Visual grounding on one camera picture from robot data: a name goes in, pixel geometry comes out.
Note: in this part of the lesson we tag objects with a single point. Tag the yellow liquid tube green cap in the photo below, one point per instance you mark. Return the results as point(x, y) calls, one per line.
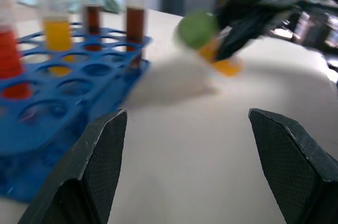
point(56, 36)

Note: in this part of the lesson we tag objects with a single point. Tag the red liquid tube green cap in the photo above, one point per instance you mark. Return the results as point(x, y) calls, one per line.
point(9, 49)

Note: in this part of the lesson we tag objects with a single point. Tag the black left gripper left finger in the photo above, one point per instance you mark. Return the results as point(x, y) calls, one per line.
point(103, 160)

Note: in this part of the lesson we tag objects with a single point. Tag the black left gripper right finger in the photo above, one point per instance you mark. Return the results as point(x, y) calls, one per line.
point(293, 171)

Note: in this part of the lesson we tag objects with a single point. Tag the blue test tube rack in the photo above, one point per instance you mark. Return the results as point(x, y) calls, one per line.
point(79, 102)

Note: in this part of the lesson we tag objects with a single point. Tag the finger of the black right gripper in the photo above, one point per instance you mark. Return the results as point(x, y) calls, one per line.
point(237, 39)

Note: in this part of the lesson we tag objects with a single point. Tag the orange liquid tube green cap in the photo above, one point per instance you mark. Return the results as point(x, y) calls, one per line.
point(196, 30)

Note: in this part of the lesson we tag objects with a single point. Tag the brown liquid tube cream cap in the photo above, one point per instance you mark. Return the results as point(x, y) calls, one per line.
point(135, 24)
point(92, 20)

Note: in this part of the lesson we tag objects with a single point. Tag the dark equipment behind table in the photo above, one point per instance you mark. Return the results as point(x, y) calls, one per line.
point(317, 26)

